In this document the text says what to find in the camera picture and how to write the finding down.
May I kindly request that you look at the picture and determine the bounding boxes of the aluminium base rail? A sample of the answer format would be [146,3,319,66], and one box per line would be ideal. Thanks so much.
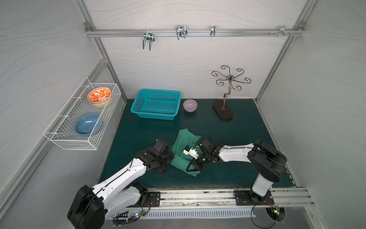
[132,188,315,210]

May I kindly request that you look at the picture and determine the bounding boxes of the orange patterned bowl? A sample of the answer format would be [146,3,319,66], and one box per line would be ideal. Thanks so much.
[87,87,112,105]

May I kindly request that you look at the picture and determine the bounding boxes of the aluminium top rail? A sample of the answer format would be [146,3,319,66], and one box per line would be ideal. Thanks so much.
[86,28,305,38]

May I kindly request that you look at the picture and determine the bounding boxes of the small pink bowl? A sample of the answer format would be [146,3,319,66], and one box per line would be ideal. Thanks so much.
[183,99,198,113]

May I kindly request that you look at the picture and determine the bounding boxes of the green long pants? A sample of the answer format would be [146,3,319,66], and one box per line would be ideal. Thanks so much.
[170,128,201,177]

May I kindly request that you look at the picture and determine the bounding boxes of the white wire wall basket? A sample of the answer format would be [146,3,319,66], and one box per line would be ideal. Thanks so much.
[43,78,121,150]

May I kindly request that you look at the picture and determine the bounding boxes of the dark metal jewelry stand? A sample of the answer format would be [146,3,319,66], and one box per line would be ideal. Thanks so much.
[211,65,252,121]

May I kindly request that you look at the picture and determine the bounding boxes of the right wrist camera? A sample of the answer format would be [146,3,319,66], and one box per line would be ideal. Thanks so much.
[183,145,199,159]

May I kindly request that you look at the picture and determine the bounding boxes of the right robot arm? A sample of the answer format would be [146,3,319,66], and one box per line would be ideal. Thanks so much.
[183,138,287,200]

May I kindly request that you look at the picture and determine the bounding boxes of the metal hook right end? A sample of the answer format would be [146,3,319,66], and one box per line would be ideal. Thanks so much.
[269,26,295,37]

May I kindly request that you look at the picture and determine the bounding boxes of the blue bowl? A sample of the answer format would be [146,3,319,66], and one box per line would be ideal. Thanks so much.
[74,114,104,137]

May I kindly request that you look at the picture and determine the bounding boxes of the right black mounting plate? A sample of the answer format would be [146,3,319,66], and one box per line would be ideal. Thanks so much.
[233,189,275,206]

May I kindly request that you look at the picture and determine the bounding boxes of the white vent grille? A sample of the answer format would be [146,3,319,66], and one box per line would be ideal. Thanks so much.
[114,208,256,220]

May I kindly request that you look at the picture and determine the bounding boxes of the small metal hook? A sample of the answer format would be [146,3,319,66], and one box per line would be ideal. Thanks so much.
[210,26,216,37]

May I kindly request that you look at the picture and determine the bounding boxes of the metal double hook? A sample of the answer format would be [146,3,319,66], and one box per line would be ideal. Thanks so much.
[143,31,155,50]

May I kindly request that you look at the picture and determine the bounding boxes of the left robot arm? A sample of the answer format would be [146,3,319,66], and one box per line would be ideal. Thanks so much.
[67,140,175,229]

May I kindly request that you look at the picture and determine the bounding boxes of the teal plastic basket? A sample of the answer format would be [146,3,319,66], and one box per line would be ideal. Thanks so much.
[130,89,181,121]

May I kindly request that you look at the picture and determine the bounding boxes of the metal loop hook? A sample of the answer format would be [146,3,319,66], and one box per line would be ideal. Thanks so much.
[175,25,188,40]

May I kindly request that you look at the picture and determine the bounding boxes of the black mounting plate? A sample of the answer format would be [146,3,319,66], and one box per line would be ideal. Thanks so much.
[141,191,161,208]
[233,189,275,206]

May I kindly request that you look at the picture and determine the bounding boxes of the dark green table mat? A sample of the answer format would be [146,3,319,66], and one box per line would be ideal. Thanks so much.
[97,98,295,189]

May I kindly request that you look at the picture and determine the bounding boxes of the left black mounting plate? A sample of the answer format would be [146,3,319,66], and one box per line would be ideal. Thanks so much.
[141,191,161,208]

